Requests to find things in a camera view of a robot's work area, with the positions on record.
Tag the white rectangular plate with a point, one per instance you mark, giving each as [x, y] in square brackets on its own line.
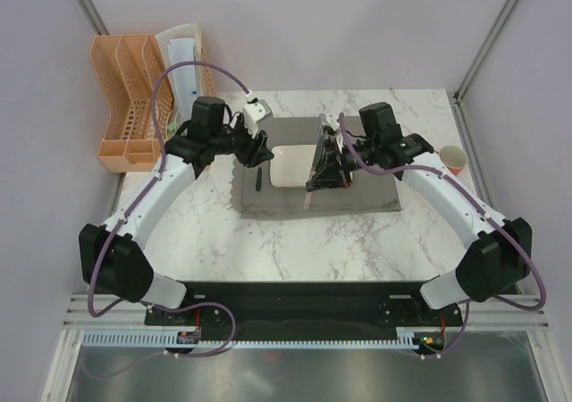
[291, 166]

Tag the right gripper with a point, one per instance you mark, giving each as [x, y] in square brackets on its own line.
[330, 173]

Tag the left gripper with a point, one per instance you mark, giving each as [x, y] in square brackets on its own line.
[252, 145]

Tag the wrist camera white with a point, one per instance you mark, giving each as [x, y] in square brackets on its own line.
[254, 111]
[329, 120]

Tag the green clip items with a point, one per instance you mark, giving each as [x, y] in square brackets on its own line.
[172, 128]

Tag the grey scalloped placemat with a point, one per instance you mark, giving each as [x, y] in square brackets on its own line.
[367, 193]

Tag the white slotted cable duct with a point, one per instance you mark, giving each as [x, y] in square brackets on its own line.
[180, 339]

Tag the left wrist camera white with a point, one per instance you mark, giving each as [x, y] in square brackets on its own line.
[254, 111]

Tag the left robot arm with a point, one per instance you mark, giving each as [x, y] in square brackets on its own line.
[112, 253]

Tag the gold fork green handle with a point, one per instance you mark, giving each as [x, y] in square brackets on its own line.
[259, 178]

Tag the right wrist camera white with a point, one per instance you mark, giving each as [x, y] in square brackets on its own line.
[329, 120]

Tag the black knife pink handle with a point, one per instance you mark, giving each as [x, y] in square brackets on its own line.
[307, 200]

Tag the orange plastic file organizer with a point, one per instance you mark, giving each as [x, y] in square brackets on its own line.
[127, 67]

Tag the white paper folder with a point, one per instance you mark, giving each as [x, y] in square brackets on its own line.
[181, 44]

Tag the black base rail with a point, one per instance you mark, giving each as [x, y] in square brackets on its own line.
[305, 311]

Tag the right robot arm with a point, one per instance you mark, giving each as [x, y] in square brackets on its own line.
[498, 250]

